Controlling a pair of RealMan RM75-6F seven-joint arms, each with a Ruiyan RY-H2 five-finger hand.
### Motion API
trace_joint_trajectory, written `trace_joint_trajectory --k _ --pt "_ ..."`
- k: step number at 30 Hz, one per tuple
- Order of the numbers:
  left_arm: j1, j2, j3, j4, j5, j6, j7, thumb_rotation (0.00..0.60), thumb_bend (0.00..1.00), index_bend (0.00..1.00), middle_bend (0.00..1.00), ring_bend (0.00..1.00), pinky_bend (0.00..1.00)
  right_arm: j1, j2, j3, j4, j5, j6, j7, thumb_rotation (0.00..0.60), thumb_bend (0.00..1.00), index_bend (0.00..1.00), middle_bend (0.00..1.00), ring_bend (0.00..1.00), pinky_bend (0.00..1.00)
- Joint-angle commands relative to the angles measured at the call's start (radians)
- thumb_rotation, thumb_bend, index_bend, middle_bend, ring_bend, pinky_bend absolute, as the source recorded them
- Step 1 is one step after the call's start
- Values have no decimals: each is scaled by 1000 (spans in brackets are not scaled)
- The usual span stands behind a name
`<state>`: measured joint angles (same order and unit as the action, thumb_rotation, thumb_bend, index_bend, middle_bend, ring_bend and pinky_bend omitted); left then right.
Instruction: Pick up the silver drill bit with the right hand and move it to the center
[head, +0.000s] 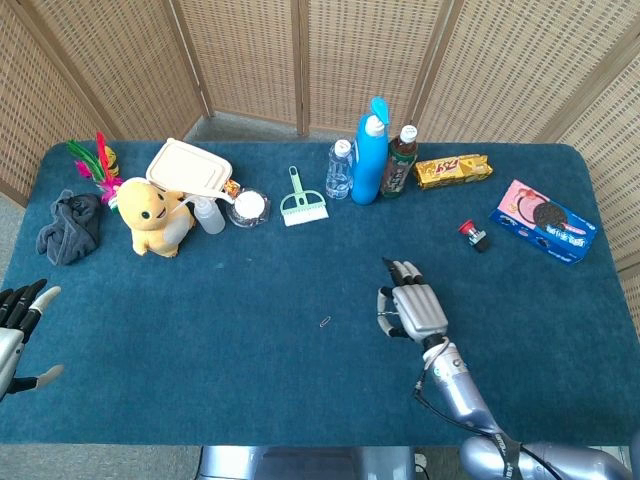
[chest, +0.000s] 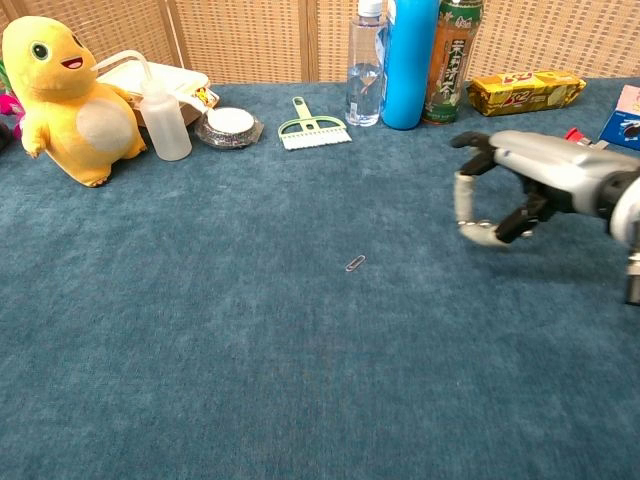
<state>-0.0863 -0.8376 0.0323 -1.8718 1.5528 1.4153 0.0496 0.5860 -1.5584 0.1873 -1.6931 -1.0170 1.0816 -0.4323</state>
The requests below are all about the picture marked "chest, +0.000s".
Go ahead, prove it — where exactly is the beige lidded lunch box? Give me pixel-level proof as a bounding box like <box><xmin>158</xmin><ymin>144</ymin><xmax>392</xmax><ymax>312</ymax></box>
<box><xmin>96</xmin><ymin>62</ymin><xmax>212</xmax><ymax>129</ymax></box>

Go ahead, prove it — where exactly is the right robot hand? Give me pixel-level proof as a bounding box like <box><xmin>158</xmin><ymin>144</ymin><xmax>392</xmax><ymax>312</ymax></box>
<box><xmin>449</xmin><ymin>129</ymin><xmax>640</xmax><ymax>250</ymax></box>

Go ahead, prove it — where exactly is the clear plastic water bottle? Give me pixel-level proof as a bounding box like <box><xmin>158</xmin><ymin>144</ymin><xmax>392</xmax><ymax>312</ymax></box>
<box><xmin>345</xmin><ymin>0</ymin><xmax>388</xmax><ymax>128</ymax></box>

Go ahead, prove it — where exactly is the green small hand brush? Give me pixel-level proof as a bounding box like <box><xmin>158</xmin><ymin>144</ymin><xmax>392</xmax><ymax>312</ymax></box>
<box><xmin>277</xmin><ymin>96</ymin><xmax>354</xmax><ymax>152</ymax></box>

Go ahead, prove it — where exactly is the round tin with white lid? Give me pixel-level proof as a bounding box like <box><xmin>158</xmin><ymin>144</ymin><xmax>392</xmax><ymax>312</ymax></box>
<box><xmin>194</xmin><ymin>106</ymin><xmax>265</xmax><ymax>151</ymax></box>

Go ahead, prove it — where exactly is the translucent squeeze wash bottle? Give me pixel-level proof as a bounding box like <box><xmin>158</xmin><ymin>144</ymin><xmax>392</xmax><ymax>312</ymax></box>
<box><xmin>93</xmin><ymin>49</ymin><xmax>194</xmax><ymax>163</ymax></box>

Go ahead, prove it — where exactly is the wicker folding screen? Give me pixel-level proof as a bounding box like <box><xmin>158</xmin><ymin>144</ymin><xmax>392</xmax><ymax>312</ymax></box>
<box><xmin>0</xmin><ymin>0</ymin><xmax>640</xmax><ymax>87</ymax></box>

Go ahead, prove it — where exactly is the small colourful snack packet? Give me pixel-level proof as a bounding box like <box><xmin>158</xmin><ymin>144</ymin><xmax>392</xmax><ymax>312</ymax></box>
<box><xmin>191</xmin><ymin>85</ymin><xmax>221</xmax><ymax>111</ymax></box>

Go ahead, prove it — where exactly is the brown tea drink bottle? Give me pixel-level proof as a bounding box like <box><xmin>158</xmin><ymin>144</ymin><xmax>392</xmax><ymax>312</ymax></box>
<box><xmin>421</xmin><ymin>0</ymin><xmax>487</xmax><ymax>127</ymax></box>

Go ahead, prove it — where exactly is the blue pink cookie box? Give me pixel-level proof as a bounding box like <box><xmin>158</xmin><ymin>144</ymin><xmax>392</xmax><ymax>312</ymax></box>
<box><xmin>597</xmin><ymin>84</ymin><xmax>640</xmax><ymax>153</ymax></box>

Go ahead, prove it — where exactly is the yellow plush dinosaur toy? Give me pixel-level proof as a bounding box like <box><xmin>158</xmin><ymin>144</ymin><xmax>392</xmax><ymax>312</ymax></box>
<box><xmin>1</xmin><ymin>15</ymin><xmax>148</xmax><ymax>189</ymax></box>

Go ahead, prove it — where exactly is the tall blue bottle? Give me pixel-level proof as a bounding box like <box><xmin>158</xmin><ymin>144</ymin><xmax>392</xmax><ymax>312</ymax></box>
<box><xmin>380</xmin><ymin>0</ymin><xmax>442</xmax><ymax>132</ymax></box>

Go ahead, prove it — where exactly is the colourful feather shuttlecock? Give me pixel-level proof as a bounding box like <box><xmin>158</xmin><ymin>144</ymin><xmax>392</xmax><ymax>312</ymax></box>
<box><xmin>0</xmin><ymin>58</ymin><xmax>27</xmax><ymax>140</ymax></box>

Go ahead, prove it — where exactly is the yellow biscuit packet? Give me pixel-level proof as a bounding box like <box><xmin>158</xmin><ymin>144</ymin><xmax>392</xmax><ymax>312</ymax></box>
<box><xmin>466</xmin><ymin>69</ymin><xmax>588</xmax><ymax>118</ymax></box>

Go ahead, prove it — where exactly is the blue felt table cover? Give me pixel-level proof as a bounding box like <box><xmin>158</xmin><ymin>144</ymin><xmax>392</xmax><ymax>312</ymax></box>
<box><xmin>0</xmin><ymin>76</ymin><xmax>640</xmax><ymax>480</ymax></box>

